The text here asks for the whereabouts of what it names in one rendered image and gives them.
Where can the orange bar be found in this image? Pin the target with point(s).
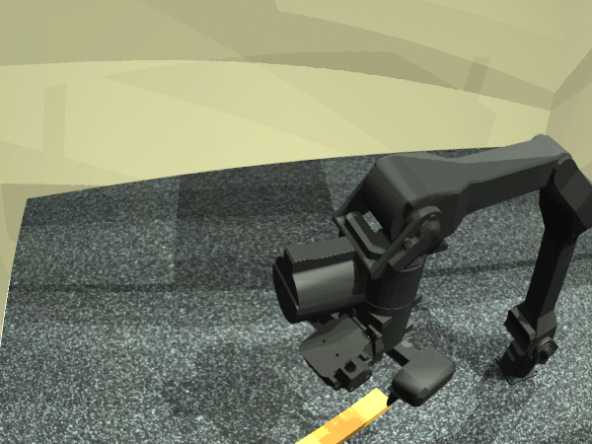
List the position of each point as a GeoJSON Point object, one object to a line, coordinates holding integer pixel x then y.
{"type": "Point", "coordinates": [348, 423]}

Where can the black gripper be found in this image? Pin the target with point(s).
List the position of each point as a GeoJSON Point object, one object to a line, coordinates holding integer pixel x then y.
{"type": "Point", "coordinates": [423, 373]}

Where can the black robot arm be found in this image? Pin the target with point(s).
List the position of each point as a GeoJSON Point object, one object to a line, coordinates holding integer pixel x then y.
{"type": "Point", "coordinates": [419, 199]}

